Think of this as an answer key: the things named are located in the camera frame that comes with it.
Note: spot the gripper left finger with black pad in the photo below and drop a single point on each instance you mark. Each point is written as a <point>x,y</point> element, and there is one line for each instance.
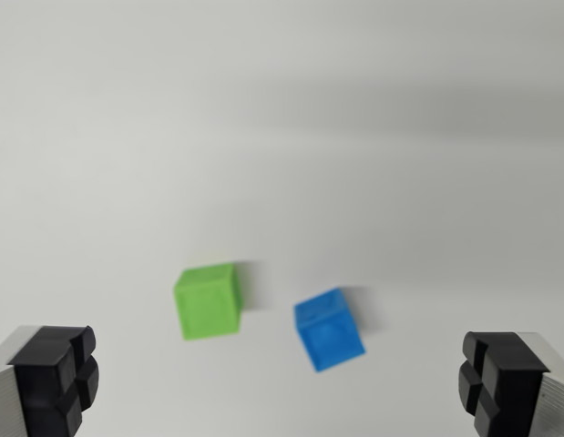
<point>40,387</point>

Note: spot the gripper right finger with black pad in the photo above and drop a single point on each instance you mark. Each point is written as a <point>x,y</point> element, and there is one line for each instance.
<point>514,387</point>

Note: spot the green cube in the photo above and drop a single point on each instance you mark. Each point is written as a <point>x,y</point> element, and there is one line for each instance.
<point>208,302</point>

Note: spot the blue cube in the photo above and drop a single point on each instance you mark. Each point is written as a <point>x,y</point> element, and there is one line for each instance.
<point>329,330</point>

